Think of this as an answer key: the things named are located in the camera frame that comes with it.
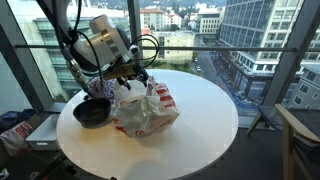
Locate white red plastic bag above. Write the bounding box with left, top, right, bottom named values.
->
left=112, top=76, right=180, bottom=137

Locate white round table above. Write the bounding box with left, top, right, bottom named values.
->
left=56, top=69, right=239, bottom=180

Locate dark bag on floor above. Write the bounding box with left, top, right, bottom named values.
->
left=0, top=109, right=36, bottom=134

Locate white box on floor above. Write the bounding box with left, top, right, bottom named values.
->
left=26, top=114, right=60, bottom=151

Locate white red bag on floor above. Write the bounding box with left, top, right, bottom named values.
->
left=0, top=121, right=34, bottom=156

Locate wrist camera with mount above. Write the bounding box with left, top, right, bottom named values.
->
left=101, top=44, right=141, bottom=81

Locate wooden chair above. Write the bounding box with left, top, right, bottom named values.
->
left=247, top=104, right=320, bottom=180

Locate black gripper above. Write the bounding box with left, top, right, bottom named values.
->
left=115, top=64, right=148, bottom=88

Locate black bowl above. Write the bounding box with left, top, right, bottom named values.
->
left=73, top=98, right=111, bottom=128

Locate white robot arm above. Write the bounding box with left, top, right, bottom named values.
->
left=36, top=0, right=148, bottom=90

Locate purple patterned clothing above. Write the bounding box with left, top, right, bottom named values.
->
left=89, top=77, right=115, bottom=103

